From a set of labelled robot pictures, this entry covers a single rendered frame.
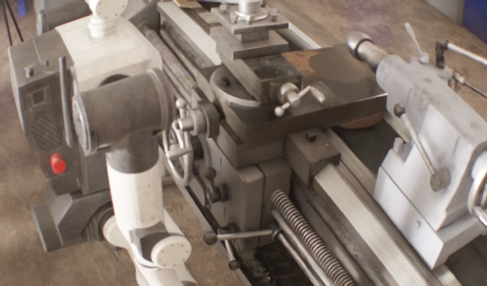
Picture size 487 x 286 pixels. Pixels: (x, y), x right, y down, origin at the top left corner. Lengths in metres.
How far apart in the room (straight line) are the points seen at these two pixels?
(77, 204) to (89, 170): 0.12
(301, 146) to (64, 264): 1.28
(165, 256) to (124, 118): 0.29
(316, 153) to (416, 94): 0.38
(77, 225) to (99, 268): 1.24
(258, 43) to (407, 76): 0.47
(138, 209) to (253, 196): 0.71
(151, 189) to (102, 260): 1.55
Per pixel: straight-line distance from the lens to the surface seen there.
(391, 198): 1.48
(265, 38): 1.72
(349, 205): 1.53
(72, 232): 1.27
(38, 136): 1.06
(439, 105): 1.38
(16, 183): 3.00
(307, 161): 1.60
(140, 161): 0.95
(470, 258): 1.64
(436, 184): 1.32
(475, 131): 1.34
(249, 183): 1.64
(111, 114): 0.89
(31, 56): 1.09
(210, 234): 1.66
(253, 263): 1.95
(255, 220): 1.74
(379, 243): 1.44
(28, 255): 2.60
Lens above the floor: 1.84
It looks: 36 degrees down
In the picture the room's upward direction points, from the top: 2 degrees clockwise
